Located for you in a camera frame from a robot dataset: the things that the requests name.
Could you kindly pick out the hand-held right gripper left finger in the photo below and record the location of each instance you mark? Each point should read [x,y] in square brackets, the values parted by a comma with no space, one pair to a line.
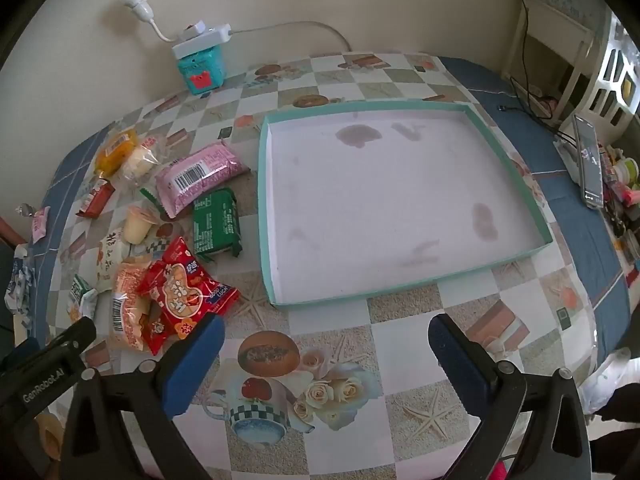
[196,360]

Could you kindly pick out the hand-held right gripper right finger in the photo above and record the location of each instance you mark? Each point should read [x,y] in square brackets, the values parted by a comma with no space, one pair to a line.
[456,360]

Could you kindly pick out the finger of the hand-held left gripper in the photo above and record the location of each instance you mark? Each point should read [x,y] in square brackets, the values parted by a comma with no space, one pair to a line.
[75,336]

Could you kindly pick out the small red snack packet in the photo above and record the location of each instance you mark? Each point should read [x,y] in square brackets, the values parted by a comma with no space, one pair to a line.
[162,332]

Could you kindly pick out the bun packet green serrated edge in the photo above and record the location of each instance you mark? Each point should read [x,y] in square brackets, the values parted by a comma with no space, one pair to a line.
[137,224]

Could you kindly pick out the teal shallow cardboard tray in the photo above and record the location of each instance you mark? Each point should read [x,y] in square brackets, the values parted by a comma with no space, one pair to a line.
[380,200]

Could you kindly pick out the pink snack packet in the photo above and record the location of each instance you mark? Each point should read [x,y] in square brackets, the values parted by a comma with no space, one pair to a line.
[200,175]

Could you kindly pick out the orange snack packet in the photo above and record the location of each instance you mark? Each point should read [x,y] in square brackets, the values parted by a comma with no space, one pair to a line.
[114,152]

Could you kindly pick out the green white snack packet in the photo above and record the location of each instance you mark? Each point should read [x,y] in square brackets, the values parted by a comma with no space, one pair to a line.
[80,297]

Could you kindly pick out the checkered printed tablecloth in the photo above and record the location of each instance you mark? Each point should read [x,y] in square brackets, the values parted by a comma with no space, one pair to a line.
[400,360]

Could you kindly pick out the clear orange bread packet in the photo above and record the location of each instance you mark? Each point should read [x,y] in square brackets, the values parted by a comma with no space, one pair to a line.
[127,305]

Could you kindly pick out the large red snack packet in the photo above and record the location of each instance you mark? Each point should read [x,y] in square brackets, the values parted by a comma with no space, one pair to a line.
[187,285]

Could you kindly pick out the blue white printed packet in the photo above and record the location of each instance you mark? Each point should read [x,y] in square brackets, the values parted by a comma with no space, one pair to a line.
[19,280]

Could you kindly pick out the white printed snack packet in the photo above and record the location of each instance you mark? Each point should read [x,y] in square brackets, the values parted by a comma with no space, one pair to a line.
[111,260]

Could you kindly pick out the small pink candy packet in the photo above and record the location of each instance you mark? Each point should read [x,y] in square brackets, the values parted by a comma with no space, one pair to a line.
[40,224]

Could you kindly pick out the red milk carton box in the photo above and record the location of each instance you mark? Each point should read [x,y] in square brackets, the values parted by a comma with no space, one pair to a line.
[96,199]

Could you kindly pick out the white plastic bag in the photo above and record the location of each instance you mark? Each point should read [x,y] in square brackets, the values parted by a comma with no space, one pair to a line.
[602,380]

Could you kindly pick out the white bun packet orange label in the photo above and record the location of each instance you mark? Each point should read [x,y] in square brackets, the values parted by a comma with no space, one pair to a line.
[140,162]

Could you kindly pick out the smartphone on stand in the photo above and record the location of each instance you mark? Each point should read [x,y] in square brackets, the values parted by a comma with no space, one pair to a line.
[589,160]

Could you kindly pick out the cluttered colourful small containers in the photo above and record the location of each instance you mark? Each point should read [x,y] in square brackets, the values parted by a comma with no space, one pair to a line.
[622,185]

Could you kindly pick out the teal toy box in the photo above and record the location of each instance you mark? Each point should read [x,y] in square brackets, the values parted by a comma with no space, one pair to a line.
[202,70]

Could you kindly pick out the white power strip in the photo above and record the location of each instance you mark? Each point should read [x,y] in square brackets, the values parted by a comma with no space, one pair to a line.
[200,40]

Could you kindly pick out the white lamp socket adapter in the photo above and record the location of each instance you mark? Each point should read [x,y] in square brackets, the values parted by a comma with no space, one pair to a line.
[142,6]

